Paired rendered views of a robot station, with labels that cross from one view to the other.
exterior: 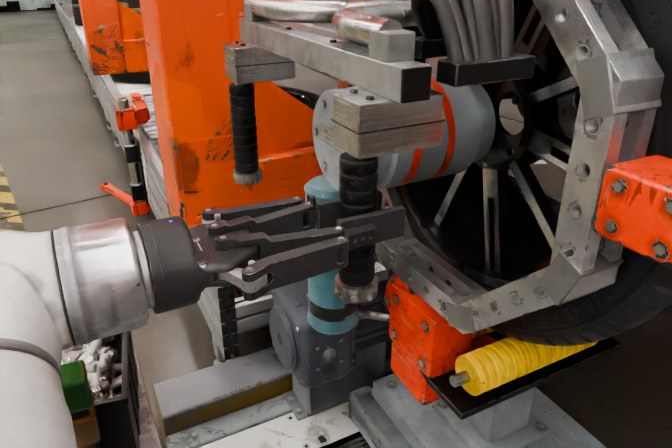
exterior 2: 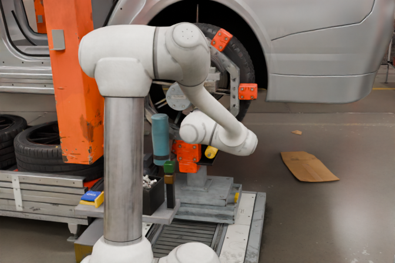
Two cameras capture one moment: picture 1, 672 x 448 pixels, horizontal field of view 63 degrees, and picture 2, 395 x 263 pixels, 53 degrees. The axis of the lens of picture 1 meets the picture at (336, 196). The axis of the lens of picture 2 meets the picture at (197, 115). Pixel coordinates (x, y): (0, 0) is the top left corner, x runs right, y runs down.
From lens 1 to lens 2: 1.51 m
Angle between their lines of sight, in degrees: 47
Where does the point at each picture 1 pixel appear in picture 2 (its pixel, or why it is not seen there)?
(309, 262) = not seen: hidden behind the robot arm
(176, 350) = (42, 247)
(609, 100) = (237, 74)
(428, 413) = (181, 191)
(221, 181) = (97, 135)
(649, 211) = (248, 91)
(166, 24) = (84, 78)
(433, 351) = (198, 152)
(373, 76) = (210, 76)
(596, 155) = (236, 84)
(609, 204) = (240, 93)
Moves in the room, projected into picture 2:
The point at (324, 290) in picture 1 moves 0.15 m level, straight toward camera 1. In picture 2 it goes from (164, 149) to (187, 155)
